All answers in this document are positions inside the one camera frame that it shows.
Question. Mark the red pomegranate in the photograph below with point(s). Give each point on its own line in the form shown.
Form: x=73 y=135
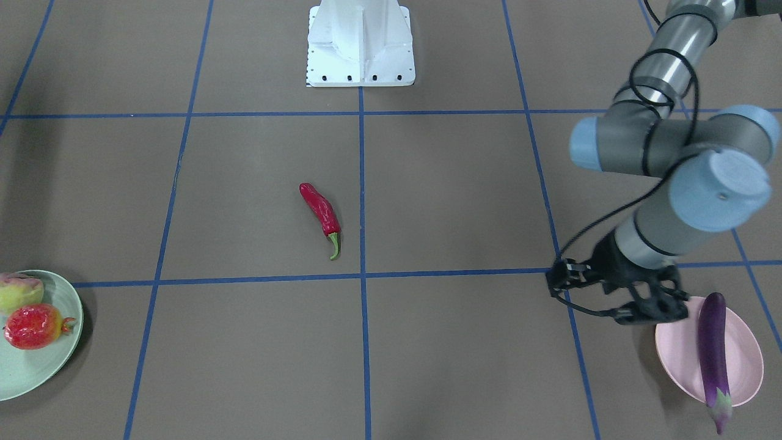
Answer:
x=36 y=326

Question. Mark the purple eggplant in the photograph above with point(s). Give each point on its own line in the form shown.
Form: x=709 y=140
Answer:
x=711 y=349

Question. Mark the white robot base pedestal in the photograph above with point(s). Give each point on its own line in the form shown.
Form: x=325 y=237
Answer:
x=360 y=44

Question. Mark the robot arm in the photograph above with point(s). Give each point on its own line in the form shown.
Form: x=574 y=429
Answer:
x=710 y=173

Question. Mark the pink yellow peach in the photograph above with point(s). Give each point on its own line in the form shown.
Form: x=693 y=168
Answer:
x=18 y=290

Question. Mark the green plate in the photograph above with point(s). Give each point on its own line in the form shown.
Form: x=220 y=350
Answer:
x=24 y=370

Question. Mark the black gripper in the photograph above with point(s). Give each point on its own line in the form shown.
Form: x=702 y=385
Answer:
x=611 y=261

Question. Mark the pink plate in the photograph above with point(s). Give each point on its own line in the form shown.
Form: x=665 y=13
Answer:
x=676 y=349

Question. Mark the red chili pepper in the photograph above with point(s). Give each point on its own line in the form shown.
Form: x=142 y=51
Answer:
x=324 y=211

